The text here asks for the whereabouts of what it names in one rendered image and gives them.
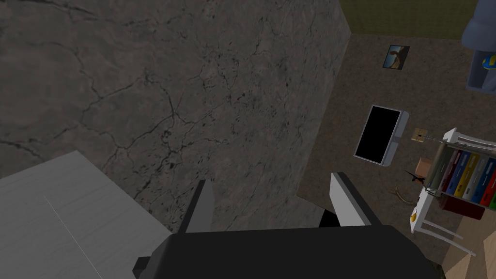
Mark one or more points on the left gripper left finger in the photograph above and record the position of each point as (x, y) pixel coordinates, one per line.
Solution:
(202, 211)

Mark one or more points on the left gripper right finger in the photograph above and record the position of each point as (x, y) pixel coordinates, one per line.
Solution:
(350, 205)

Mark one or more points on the white bookshelf with books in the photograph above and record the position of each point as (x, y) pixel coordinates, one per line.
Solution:
(461, 182)

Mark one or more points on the pale grey cupboard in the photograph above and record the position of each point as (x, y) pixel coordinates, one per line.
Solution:
(58, 221)

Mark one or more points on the black wall television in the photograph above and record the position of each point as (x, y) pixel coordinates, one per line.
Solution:
(379, 134)

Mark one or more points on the small framed wall picture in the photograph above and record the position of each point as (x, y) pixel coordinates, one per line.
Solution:
(396, 57)

